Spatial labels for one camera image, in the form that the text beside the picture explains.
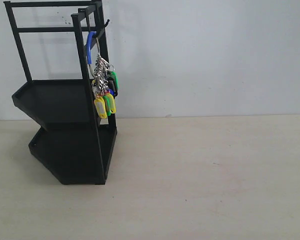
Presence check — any colourful key tag bunch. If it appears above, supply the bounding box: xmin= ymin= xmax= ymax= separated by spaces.
xmin=85 ymin=31 xmax=119 ymax=119

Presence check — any black two-tier corner rack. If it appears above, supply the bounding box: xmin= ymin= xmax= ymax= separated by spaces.
xmin=4 ymin=0 xmax=117 ymax=185

